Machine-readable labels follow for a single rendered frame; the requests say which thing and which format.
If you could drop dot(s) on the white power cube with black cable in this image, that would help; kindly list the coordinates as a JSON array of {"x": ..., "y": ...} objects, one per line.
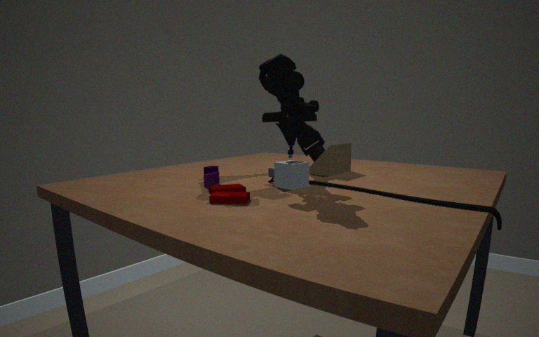
[{"x": 292, "y": 176}]

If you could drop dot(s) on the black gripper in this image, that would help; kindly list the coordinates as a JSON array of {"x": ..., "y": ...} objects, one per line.
[{"x": 289, "y": 125}]

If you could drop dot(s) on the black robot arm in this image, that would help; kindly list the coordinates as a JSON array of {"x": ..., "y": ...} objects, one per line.
[{"x": 282, "y": 79}]

